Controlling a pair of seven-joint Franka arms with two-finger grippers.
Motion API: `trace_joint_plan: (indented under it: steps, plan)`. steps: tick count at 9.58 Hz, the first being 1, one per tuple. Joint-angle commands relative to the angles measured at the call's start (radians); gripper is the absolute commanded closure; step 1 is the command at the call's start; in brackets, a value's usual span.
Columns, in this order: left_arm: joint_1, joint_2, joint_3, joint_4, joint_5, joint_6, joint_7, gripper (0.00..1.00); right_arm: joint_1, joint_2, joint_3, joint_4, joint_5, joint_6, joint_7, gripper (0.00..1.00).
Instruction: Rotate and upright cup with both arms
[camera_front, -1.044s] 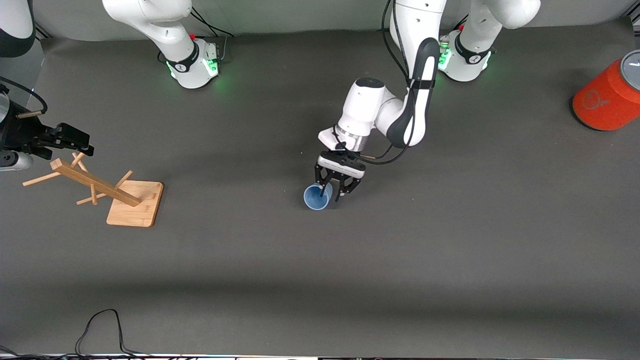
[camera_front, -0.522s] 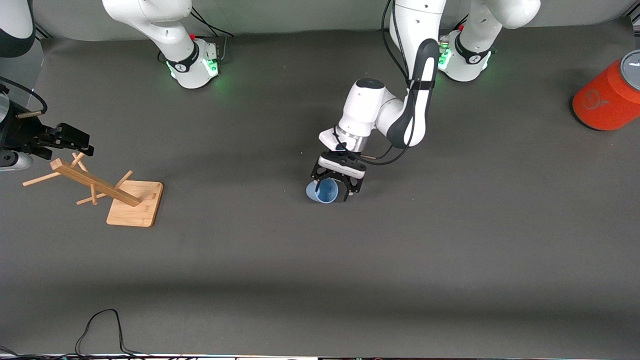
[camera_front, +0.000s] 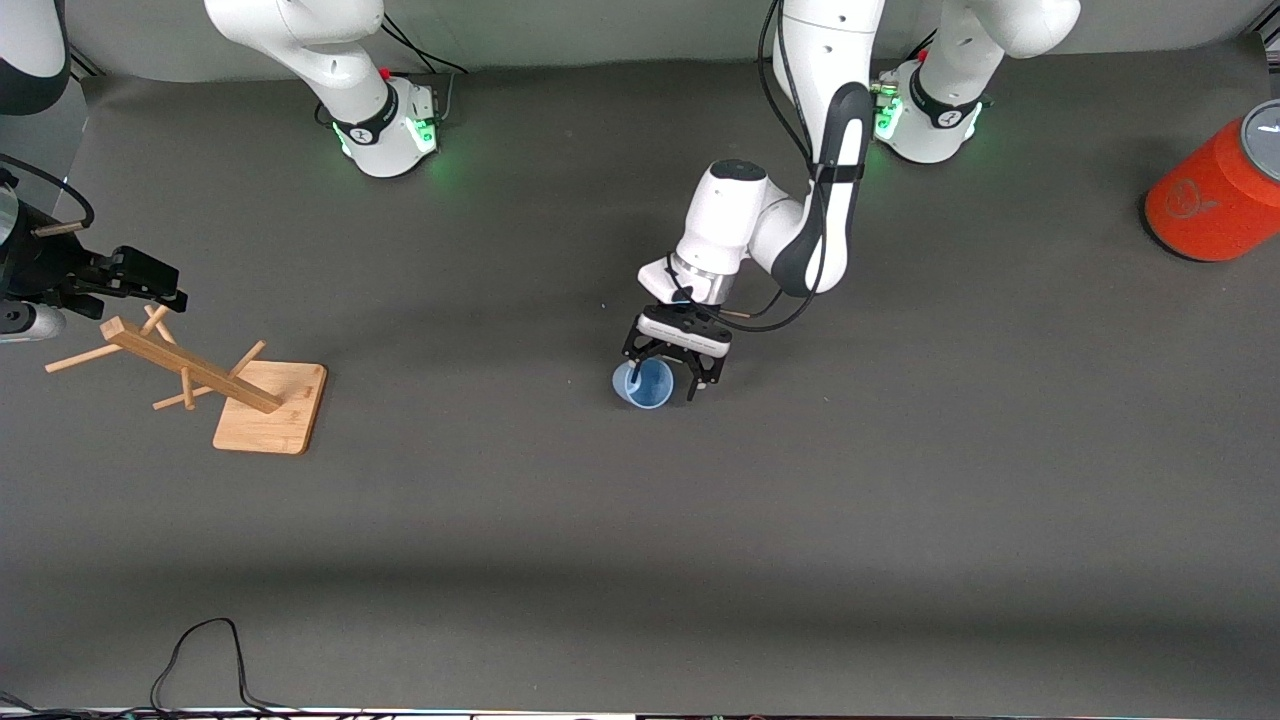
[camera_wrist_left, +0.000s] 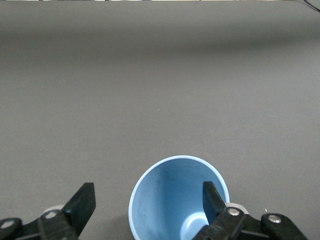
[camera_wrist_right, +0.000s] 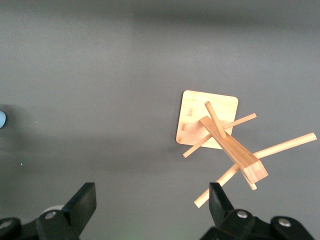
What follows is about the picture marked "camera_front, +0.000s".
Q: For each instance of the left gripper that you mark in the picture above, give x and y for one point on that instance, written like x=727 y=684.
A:
x=673 y=352

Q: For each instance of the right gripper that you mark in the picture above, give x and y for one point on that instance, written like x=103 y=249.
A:
x=48 y=268

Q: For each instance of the light blue cup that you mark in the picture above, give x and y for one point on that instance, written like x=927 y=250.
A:
x=655 y=392

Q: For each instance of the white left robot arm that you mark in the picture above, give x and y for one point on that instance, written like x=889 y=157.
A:
x=740 y=220

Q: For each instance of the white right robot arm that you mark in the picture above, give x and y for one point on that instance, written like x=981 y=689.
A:
x=370 y=110

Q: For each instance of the wooden cup rack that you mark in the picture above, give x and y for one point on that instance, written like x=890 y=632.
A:
x=265 y=410

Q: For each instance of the small tan peg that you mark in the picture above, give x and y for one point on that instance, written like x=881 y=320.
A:
x=58 y=229

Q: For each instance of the dark grey table cloth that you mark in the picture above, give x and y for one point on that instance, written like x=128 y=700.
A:
x=640 y=500

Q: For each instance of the orange cylindrical can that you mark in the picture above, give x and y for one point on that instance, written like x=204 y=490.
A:
x=1210 y=200

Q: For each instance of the black frame rail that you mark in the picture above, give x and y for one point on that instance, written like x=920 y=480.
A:
x=85 y=65
x=1270 y=40

